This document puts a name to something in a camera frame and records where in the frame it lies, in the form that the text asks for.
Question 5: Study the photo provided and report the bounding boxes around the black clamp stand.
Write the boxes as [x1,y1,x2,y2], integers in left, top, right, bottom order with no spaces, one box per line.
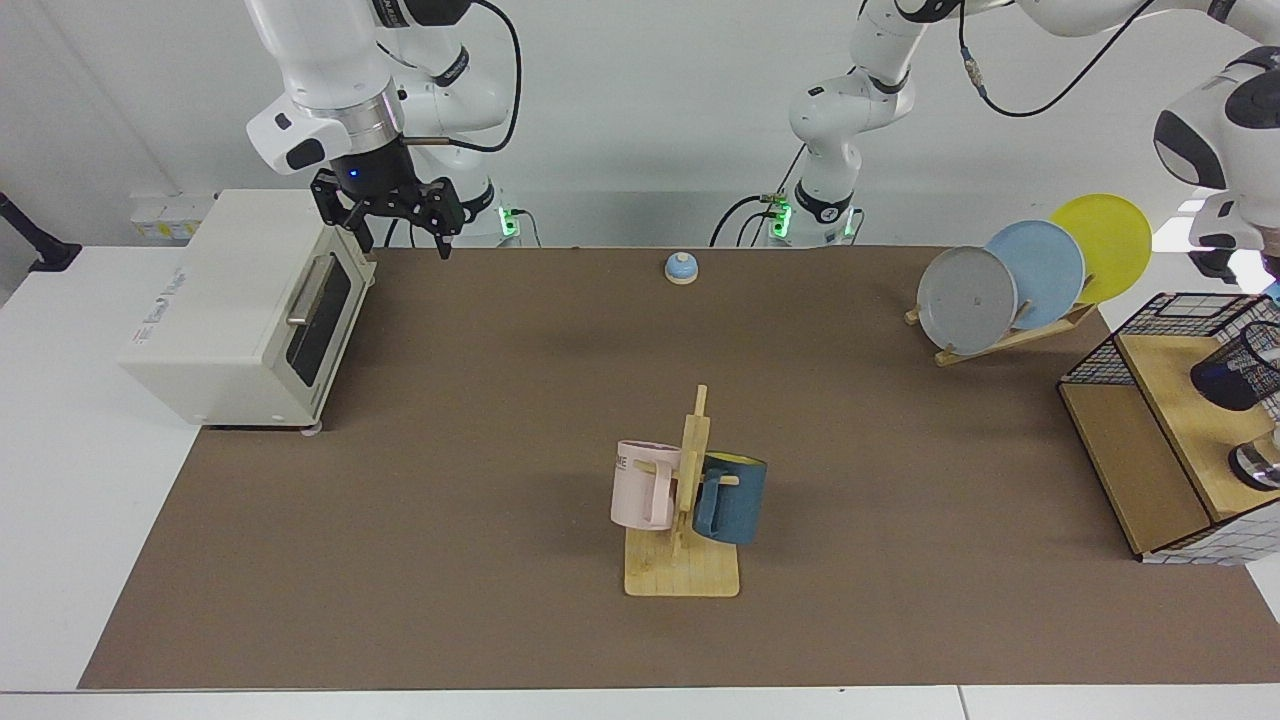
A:
[0,191,84,274]
[1187,248,1263,285]

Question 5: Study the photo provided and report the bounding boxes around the grey plate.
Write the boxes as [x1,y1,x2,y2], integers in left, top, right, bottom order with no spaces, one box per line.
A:
[916,245,1019,357]

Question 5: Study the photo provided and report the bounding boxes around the wire basket with wooden floor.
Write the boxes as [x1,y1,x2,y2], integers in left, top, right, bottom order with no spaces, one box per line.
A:
[1057,291,1280,561]

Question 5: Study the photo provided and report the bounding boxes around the yellow plate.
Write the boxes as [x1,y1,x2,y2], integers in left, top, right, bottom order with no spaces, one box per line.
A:
[1049,192,1154,307]

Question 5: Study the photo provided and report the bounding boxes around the wooden cup stand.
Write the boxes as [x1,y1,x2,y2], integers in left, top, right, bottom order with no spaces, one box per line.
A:
[623,384,742,600]

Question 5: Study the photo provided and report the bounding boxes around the pink mug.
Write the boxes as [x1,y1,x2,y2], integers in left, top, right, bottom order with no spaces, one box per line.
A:
[610,439,684,532]

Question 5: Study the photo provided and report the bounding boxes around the brown table cloth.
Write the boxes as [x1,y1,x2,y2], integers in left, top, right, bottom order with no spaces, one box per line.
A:
[78,245,1280,692]

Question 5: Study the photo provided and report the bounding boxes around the pale toaster oven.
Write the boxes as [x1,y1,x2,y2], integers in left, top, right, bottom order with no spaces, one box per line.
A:
[117,188,379,434]

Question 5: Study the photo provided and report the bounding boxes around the light blue plate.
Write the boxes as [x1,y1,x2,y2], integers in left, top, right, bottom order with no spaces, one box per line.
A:
[984,219,1087,332]

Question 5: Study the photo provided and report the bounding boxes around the white power strip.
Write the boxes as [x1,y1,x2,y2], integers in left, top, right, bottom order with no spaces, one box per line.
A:
[129,191,220,244]

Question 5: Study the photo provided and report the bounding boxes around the dark teal mug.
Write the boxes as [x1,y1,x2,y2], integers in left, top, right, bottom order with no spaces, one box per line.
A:
[691,451,769,547]

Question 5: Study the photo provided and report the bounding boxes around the white tiled board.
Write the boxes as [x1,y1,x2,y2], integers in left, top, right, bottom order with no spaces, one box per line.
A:
[1139,496,1280,568]

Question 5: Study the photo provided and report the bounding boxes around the glass lid with silver rim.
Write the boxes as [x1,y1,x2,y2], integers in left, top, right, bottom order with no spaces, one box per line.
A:
[1229,428,1280,492]

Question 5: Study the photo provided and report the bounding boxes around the black mesh pen holder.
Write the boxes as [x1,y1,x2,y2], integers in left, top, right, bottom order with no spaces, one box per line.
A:
[1189,319,1280,414]

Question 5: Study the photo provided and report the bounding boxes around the wooden plate rack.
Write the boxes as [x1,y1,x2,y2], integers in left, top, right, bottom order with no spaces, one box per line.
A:
[904,302,1099,369]

